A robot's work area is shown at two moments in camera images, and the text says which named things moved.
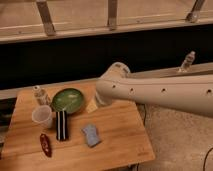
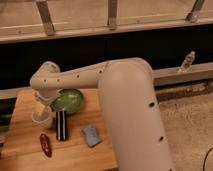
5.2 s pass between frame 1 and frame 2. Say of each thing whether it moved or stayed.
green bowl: stayed
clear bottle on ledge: stayed
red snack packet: stayed
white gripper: moved
